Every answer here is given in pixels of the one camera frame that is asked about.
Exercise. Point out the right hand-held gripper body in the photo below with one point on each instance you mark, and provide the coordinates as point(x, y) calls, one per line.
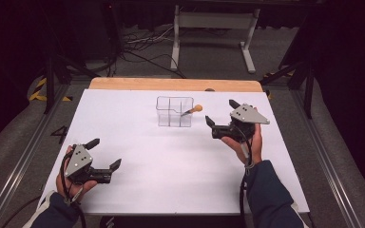
point(247, 114)

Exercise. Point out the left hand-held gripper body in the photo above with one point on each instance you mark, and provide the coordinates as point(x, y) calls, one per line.
point(79, 160)

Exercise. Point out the black gold makeup brush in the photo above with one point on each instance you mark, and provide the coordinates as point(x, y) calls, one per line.
point(197, 108)

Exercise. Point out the clear plastic organizer box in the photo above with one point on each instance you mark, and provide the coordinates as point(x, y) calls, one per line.
point(171, 111)

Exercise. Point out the person's left hand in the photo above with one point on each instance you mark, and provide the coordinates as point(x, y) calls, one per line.
point(72, 190)

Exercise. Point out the person's right hand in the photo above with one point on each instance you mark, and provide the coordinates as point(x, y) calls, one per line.
point(256, 148)

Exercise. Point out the wooden table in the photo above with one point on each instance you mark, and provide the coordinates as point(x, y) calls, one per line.
point(171, 85)

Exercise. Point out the white table board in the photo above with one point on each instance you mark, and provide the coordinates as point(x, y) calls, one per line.
point(171, 164)

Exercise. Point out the black angled stand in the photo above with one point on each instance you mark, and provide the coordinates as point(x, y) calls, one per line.
point(309, 91)

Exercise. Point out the yellow black floor tape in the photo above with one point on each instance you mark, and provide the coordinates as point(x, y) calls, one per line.
point(36, 95)

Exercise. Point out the black equipment tower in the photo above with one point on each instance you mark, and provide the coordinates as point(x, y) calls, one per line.
point(111, 28)

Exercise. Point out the aluminium floor rail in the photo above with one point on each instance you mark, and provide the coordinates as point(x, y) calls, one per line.
point(326, 161)
point(22, 161)

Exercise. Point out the white metal stand frame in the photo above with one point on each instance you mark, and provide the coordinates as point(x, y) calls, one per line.
point(215, 20)

